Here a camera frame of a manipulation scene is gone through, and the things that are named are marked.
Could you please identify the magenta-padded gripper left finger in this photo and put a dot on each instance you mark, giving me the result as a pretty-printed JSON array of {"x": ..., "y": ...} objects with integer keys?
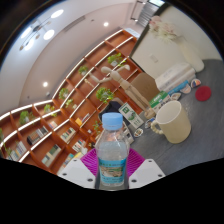
[{"x": 75, "y": 171}]

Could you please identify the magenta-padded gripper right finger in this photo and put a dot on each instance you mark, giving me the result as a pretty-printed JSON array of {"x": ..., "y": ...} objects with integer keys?
[{"x": 148, "y": 171}]

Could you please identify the clear blue-capped water bottle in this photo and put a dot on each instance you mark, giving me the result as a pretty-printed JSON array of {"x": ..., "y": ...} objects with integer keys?
[{"x": 112, "y": 156}]

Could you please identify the small painted shell ornament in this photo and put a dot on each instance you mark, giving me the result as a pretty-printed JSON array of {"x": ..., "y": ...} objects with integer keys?
[
  {"x": 175, "y": 96},
  {"x": 196, "y": 83},
  {"x": 185, "y": 89},
  {"x": 139, "y": 132}
]

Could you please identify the dark book stack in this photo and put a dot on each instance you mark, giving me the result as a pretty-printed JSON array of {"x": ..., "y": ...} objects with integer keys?
[{"x": 128, "y": 136}]

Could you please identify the cream ceramic mug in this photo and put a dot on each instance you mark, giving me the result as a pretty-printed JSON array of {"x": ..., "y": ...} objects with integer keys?
[{"x": 176, "y": 125}]

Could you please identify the curved wooden shelf unit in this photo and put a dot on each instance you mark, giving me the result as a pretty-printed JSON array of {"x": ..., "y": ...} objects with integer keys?
[{"x": 66, "y": 113}]

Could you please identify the upright green white carton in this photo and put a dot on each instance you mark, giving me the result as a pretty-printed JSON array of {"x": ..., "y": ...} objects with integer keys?
[{"x": 130, "y": 115}]

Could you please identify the green white box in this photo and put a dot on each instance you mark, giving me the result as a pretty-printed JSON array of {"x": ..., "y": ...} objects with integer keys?
[{"x": 159, "y": 99}]

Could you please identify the tan upholstered chair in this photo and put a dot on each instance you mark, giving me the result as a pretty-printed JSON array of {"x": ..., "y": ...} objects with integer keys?
[{"x": 145, "y": 85}]

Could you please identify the round recessed ceiling light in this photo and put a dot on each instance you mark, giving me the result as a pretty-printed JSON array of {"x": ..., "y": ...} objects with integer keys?
[
  {"x": 45, "y": 84},
  {"x": 106, "y": 24}
]

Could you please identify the wooden artist mannequin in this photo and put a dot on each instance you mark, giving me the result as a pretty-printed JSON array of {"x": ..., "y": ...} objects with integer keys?
[{"x": 121, "y": 80}]

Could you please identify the flat round red coaster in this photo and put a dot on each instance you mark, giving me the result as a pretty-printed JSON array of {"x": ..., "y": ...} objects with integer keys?
[{"x": 203, "y": 93}]

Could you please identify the white book stack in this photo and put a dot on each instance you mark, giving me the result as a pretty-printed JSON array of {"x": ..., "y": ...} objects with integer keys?
[{"x": 175, "y": 76}]

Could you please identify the branched ceiling chandelier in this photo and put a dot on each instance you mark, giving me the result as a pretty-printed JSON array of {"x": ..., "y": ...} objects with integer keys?
[{"x": 48, "y": 34}]

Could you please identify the pink and white flower bouquet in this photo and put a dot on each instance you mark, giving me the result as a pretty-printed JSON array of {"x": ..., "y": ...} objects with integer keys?
[{"x": 163, "y": 28}]

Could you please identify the ceiling air vent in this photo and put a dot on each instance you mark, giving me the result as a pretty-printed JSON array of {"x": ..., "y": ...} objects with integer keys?
[{"x": 74, "y": 24}]

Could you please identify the grey sheer curtain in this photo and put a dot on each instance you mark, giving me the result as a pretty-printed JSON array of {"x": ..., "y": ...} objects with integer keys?
[{"x": 147, "y": 15}]

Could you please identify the window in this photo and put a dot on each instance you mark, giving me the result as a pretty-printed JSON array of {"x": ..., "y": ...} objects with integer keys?
[{"x": 156, "y": 2}]

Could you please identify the white wall socket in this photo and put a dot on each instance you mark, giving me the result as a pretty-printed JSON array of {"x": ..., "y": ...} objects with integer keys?
[{"x": 154, "y": 58}]

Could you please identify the black ceiling track rail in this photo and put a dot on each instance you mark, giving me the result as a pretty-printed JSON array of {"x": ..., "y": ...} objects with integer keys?
[{"x": 136, "y": 11}]

